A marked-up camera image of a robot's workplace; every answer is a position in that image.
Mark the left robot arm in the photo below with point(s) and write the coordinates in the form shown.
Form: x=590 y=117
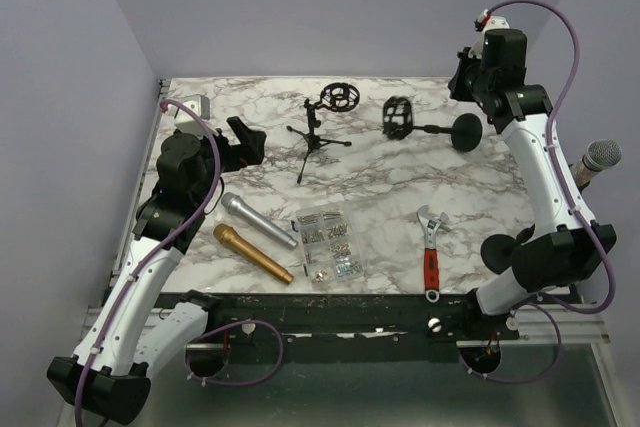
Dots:
x=110 y=372

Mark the red-handled adjustable wrench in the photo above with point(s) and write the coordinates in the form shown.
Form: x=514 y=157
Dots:
x=431 y=225

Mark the cork-handle silver-head microphone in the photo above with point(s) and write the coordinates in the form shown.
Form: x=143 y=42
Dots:
x=600 y=155

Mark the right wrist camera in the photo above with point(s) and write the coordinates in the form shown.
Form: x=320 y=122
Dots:
x=484 y=23

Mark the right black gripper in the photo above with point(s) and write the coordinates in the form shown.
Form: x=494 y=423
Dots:
x=456 y=89

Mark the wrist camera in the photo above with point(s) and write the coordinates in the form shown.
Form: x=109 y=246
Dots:
x=484 y=23
x=199 y=105

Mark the black round-base clip stand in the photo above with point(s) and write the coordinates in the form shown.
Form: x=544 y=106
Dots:
x=496 y=252

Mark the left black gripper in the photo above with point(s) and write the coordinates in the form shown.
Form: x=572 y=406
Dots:
x=249 y=152

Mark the grey microphone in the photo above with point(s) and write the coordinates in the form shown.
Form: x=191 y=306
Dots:
x=237 y=207

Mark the black round-base shock-mount stand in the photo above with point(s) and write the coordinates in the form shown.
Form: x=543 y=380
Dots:
x=397 y=117

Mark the clear plastic screw box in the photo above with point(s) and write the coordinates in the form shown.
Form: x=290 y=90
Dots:
x=329 y=246

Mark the gold microphone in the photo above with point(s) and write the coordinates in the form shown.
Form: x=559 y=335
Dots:
x=230 y=239

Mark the black front mounting rail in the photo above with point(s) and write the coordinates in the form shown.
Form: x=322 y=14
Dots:
x=334 y=328

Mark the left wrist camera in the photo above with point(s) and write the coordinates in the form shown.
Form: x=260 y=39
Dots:
x=199 y=105

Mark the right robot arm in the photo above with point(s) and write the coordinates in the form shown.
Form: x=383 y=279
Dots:
x=568 y=240

